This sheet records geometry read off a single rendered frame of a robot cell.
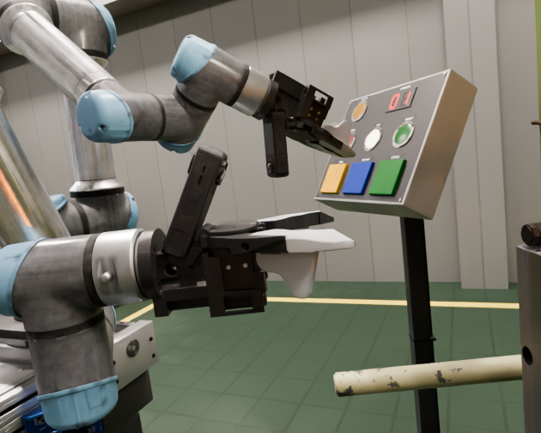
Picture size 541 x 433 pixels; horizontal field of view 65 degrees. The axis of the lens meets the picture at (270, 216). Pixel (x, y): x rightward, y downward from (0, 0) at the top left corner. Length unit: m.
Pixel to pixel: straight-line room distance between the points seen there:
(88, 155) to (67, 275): 0.58
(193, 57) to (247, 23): 3.22
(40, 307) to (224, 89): 0.42
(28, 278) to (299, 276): 0.26
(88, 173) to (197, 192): 0.61
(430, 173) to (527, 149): 2.58
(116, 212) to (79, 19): 0.40
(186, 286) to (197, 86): 0.38
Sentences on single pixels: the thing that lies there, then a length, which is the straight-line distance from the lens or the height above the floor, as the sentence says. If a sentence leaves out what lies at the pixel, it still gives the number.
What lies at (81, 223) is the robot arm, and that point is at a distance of 0.97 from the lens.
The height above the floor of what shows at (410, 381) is 0.63.
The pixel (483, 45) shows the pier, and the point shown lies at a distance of 3.30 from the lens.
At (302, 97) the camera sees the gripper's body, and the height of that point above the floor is 1.17.
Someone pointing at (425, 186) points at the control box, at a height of 0.99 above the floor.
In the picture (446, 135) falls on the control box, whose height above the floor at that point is 1.08.
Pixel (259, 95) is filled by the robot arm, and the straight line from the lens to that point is 0.72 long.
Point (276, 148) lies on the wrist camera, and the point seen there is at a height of 1.09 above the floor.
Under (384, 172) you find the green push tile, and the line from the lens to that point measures 0.89.
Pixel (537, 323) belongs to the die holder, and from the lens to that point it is 0.66.
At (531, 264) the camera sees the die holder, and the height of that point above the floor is 0.90.
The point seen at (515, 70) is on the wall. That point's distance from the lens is 3.44.
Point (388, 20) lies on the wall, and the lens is 3.54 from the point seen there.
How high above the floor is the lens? 1.07
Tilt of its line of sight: 7 degrees down
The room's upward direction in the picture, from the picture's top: 7 degrees counter-clockwise
